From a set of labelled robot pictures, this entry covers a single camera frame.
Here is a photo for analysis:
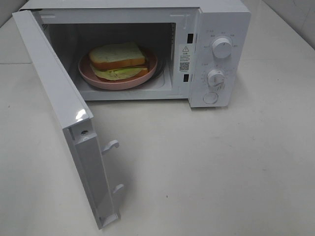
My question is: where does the pink plate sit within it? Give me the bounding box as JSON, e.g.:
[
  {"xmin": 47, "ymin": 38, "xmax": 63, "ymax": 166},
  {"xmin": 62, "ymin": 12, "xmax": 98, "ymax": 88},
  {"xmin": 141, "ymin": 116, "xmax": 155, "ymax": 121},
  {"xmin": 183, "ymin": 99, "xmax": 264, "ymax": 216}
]
[{"xmin": 78, "ymin": 48, "xmax": 158, "ymax": 90}]

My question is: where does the glass microwave turntable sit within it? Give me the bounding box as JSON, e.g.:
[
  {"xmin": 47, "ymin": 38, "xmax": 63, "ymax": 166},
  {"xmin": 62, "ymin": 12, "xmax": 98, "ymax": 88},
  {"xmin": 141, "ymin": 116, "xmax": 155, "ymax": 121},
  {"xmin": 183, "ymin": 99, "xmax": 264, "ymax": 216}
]
[{"xmin": 147, "ymin": 58, "xmax": 166, "ymax": 82}]

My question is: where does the lower white timer knob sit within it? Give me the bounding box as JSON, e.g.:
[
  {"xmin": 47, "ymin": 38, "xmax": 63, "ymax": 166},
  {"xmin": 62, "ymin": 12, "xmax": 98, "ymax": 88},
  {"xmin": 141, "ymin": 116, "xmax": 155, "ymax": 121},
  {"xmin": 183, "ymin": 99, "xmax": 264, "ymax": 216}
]
[{"xmin": 207, "ymin": 69, "xmax": 225, "ymax": 87}]

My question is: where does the round white door button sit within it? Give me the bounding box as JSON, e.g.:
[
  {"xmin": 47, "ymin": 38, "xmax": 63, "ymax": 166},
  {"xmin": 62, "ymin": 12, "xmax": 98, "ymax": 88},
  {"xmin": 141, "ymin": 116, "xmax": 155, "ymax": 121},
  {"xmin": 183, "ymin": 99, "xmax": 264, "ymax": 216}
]
[{"xmin": 203, "ymin": 92, "xmax": 219, "ymax": 104}]

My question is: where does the white warning label sticker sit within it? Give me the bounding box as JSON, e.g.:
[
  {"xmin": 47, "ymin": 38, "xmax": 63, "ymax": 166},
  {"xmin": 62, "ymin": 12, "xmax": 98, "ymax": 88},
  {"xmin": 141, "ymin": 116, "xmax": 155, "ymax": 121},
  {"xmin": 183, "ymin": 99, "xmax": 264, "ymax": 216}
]
[{"xmin": 178, "ymin": 44, "xmax": 193, "ymax": 73}]

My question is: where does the white microwave oven body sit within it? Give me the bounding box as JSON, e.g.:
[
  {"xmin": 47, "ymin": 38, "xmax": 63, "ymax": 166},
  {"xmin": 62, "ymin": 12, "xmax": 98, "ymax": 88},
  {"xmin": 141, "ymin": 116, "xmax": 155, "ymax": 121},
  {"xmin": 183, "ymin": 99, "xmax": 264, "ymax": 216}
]
[{"xmin": 18, "ymin": 0, "xmax": 251, "ymax": 107}]

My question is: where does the white microwave door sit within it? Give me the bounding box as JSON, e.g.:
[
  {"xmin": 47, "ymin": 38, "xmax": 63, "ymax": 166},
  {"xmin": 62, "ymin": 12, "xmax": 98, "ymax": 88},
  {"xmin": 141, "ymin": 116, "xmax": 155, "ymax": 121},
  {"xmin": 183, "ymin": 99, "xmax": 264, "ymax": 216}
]
[{"xmin": 12, "ymin": 10, "xmax": 124, "ymax": 229}]

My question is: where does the upper white power knob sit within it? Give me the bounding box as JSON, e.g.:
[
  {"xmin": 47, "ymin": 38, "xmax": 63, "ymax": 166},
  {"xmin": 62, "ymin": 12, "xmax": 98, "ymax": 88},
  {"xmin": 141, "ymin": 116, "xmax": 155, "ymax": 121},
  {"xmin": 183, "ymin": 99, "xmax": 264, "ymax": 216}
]
[{"xmin": 212, "ymin": 36, "xmax": 232, "ymax": 59}]

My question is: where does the sandwich with lettuce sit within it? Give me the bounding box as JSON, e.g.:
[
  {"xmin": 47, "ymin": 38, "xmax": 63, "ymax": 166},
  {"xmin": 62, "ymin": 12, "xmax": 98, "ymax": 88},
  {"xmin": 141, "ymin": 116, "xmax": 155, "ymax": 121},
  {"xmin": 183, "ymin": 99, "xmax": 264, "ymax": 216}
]
[{"xmin": 88, "ymin": 42, "xmax": 149, "ymax": 81}]

